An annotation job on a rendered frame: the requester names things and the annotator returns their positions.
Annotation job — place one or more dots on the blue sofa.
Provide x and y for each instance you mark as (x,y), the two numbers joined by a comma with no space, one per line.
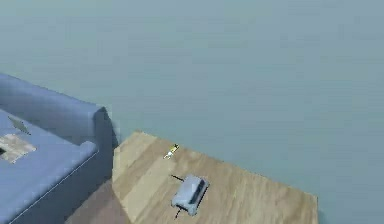
(50,160)

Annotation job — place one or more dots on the grey flat remote control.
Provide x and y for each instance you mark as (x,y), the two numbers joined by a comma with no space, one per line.
(19,125)

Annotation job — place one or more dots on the beige flat paper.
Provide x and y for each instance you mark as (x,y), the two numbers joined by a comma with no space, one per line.
(14,147)

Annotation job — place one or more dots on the yellow and white pen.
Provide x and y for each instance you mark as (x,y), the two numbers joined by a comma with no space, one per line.
(171,151)

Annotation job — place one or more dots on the light wooden table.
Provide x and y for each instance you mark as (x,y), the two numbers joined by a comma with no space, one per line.
(240,196)

